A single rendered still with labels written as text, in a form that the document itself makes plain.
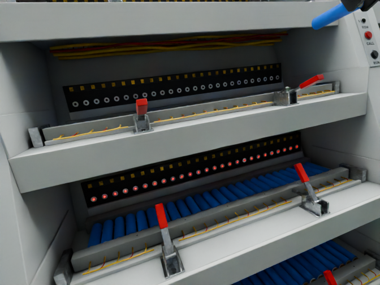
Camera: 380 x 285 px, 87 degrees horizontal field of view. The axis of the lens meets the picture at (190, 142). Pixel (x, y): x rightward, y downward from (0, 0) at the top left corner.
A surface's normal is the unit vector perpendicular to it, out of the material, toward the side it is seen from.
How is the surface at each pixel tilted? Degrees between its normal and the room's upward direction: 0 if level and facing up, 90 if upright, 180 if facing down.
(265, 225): 19
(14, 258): 90
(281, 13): 109
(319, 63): 90
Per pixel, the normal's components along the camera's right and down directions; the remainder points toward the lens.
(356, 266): -0.14, -0.96
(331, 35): -0.94, 0.20
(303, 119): 0.32, 0.18
